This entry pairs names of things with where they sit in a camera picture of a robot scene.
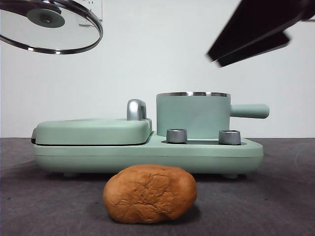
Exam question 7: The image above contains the brown potato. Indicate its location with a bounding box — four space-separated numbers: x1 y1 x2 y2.
102 164 197 224

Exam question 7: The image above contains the glass lid with green knob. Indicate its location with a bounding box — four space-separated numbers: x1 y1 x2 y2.
0 0 104 55

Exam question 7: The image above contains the mint green steamer pot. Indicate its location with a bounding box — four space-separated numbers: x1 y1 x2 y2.
156 91 270 139

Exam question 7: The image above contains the silver control knob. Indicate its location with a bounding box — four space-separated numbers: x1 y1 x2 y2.
218 129 241 145
166 128 187 144

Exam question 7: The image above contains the mint green breakfast machine base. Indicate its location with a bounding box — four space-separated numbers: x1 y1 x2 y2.
32 131 263 178

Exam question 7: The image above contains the mint green hinged griddle cover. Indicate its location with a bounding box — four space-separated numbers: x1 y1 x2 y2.
31 117 153 146

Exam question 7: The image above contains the chrome griddle cover handle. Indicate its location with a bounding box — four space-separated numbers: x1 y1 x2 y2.
126 99 148 121

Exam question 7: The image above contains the white wall socket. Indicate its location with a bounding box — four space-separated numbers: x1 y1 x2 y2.
79 0 103 22

